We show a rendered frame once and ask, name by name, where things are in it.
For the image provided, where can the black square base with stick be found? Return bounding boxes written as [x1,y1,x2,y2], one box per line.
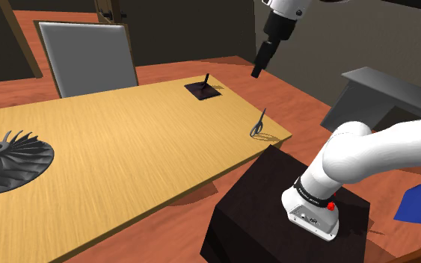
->
[183,72,222,102]

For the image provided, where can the grey scissors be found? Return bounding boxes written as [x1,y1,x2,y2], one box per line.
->
[249,108,268,138]

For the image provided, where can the grey side table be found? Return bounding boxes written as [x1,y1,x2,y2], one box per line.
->
[320,66,421,134]

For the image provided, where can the dark robot stand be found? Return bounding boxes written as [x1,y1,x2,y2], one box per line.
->
[200,144,372,263]

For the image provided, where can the light wooden table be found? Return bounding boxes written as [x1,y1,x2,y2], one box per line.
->
[0,74,293,263]

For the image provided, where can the black turbine wheel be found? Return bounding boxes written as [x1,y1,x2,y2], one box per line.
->
[0,129,55,196]

